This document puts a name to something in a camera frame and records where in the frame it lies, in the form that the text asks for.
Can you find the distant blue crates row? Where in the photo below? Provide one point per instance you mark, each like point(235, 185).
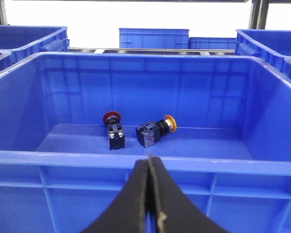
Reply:
point(138, 38)

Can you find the blue bin far right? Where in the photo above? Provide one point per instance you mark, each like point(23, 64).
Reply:
point(272, 46)

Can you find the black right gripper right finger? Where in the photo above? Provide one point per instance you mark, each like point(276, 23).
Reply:
point(170, 209)

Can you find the blue plastic bin at left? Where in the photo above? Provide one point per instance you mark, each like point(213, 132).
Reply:
point(230, 154)

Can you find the blue bin far left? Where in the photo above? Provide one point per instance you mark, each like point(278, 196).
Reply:
point(23, 41)

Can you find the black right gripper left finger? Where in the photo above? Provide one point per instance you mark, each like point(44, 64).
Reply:
point(127, 212)

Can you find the yellow push button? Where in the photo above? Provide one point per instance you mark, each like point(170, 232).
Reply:
point(151, 132)

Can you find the steel rack posts right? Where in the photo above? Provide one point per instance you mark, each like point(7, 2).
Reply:
point(259, 12)

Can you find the red push button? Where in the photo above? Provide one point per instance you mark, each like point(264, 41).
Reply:
point(112, 121)

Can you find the perforated metal rack post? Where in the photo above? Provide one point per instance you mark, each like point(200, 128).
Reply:
point(3, 17)

